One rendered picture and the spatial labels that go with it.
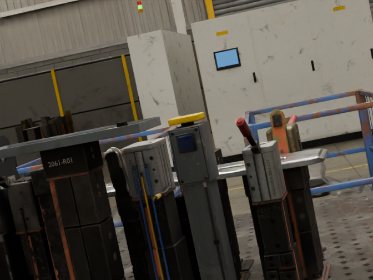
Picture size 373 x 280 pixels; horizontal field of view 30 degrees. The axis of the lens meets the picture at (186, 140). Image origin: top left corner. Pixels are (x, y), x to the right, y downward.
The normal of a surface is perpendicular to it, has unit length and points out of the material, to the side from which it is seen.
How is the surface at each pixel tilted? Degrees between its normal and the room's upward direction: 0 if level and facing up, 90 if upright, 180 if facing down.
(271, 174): 90
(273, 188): 90
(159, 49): 90
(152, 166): 90
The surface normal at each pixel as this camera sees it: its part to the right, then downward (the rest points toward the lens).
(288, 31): -0.11, 0.11
